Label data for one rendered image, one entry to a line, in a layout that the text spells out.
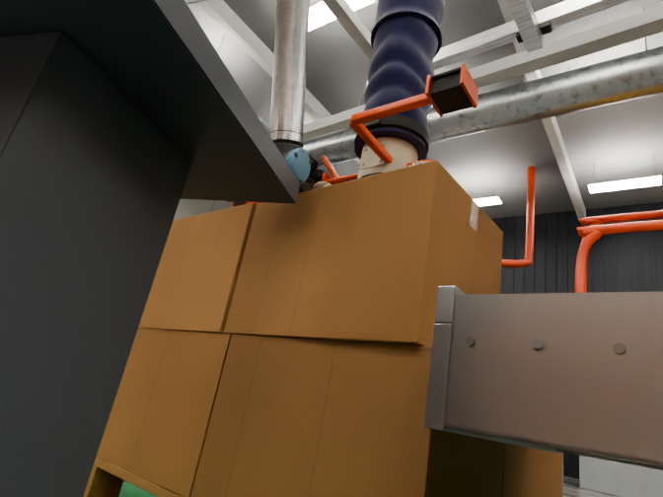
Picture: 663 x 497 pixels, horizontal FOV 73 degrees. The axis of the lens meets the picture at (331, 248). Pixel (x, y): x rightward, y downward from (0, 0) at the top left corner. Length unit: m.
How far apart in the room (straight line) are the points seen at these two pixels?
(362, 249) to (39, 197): 0.67
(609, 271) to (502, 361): 11.59
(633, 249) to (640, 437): 11.80
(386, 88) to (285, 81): 0.36
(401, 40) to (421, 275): 0.85
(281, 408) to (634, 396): 0.70
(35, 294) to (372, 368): 0.62
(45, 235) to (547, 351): 0.60
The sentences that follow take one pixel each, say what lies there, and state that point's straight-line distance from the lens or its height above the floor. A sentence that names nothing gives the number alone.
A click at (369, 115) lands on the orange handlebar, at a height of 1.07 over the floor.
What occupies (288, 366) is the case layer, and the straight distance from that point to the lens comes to 1.07.
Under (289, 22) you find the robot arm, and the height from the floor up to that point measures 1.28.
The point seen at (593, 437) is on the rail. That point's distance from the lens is 0.63.
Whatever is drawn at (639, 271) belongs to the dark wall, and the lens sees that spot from 12.16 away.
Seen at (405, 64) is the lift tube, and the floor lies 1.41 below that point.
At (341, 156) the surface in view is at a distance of 8.39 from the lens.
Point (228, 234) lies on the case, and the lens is 1.41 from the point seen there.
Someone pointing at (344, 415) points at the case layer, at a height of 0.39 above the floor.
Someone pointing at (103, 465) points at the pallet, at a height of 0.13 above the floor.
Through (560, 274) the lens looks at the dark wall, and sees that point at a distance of 12.33.
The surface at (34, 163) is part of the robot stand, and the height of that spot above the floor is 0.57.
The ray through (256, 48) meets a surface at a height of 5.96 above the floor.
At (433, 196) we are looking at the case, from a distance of 0.97.
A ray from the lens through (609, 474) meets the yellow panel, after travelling 8.31.
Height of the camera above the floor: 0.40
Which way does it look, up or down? 20 degrees up
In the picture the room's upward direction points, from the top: 11 degrees clockwise
